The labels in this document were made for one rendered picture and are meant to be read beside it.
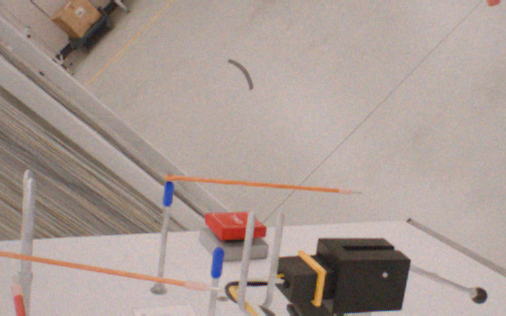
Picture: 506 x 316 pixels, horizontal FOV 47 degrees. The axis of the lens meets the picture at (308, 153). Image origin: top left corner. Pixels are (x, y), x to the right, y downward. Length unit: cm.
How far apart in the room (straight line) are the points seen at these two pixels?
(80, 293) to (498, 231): 151
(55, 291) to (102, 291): 4
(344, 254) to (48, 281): 26
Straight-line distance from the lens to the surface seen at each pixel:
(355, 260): 40
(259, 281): 40
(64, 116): 104
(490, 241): 187
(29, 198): 33
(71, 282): 54
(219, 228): 59
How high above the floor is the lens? 143
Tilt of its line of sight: 32 degrees down
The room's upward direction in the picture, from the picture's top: 44 degrees counter-clockwise
